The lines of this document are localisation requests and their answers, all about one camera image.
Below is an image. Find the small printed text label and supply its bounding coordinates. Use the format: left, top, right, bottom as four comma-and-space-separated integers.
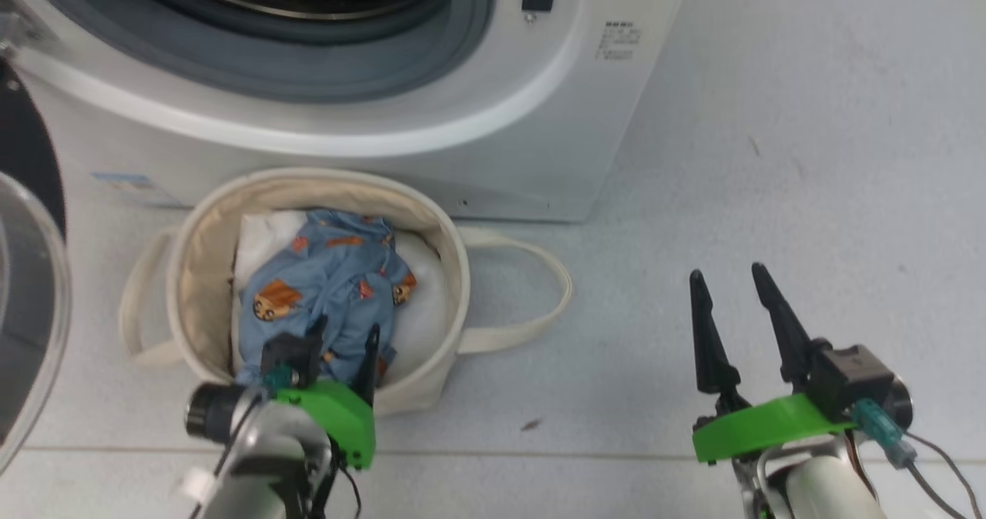
595, 20, 644, 62

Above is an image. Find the right arm cable teal plug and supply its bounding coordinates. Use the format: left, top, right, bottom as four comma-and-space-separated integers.
851, 398, 986, 519

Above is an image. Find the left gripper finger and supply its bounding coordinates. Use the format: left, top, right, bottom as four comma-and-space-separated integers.
353, 323, 382, 408
307, 315, 328, 366

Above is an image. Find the white garment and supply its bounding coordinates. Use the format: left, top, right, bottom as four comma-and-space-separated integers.
231, 209, 451, 381

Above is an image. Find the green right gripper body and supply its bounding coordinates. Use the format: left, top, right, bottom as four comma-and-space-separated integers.
692, 392, 856, 519

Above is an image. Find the grey rubber door gasket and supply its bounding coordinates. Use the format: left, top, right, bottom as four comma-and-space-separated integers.
15, 0, 498, 105

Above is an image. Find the blue bear print garment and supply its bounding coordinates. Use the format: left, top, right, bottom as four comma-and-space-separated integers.
235, 209, 418, 387

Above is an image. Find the blue energy label sticker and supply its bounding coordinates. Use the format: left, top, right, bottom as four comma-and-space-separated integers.
91, 171, 182, 210

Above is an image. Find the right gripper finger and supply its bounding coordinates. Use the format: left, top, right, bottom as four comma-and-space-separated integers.
751, 263, 817, 390
689, 270, 742, 398

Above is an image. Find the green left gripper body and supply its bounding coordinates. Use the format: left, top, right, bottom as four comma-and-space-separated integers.
273, 379, 377, 471

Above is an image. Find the black round glass washer door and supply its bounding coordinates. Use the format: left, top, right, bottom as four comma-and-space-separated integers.
0, 57, 74, 474

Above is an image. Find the white front-load washing machine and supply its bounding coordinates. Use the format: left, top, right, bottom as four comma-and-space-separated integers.
0, 0, 698, 223

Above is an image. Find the cream canvas laundry basket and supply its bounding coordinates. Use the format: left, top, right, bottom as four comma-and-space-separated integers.
118, 167, 573, 417

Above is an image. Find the arm cable teal plug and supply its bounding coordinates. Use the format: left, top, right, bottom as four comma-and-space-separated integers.
851, 398, 986, 519
196, 365, 300, 504

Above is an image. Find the left arm cable teal plug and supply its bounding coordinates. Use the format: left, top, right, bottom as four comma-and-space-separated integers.
196, 365, 300, 504

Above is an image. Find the white cable tag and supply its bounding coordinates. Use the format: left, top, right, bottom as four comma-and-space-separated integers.
179, 469, 220, 504

